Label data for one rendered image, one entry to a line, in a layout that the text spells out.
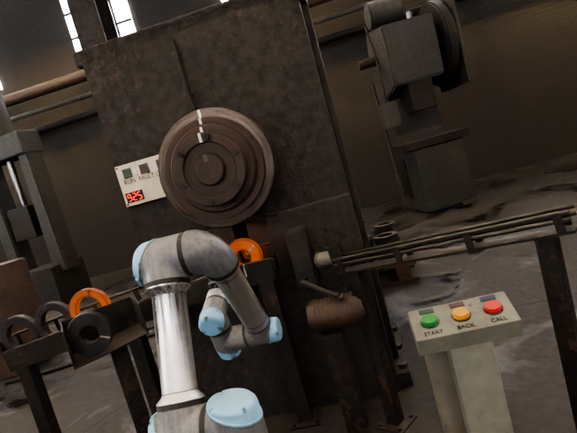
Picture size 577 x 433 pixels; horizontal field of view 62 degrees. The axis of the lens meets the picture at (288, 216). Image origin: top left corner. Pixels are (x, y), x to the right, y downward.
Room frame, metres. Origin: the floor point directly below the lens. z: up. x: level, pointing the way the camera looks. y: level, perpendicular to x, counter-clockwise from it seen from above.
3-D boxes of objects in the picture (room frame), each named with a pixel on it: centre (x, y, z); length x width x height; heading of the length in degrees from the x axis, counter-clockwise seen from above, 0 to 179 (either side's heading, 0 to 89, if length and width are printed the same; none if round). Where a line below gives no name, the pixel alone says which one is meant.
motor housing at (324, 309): (1.75, -0.08, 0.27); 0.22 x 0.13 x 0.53; 81
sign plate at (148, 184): (2.09, 0.54, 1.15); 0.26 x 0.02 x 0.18; 81
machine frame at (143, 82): (2.36, 0.16, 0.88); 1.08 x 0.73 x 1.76; 81
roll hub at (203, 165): (1.84, 0.24, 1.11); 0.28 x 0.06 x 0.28; 81
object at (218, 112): (1.93, 0.22, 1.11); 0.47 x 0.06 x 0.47; 81
